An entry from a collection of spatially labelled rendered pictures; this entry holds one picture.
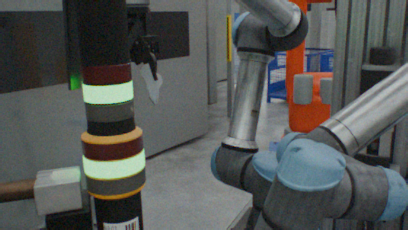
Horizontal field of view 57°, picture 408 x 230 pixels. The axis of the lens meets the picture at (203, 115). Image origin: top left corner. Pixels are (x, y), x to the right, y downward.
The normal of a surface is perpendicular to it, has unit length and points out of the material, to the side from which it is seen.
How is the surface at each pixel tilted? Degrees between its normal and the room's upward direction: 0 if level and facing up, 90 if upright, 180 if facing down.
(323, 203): 99
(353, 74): 90
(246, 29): 75
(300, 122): 90
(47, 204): 90
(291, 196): 85
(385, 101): 52
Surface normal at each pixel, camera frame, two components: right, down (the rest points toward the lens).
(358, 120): -0.10, -0.40
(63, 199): 0.30, 0.24
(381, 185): 0.38, -0.37
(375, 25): -0.46, 0.24
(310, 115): -0.19, 0.26
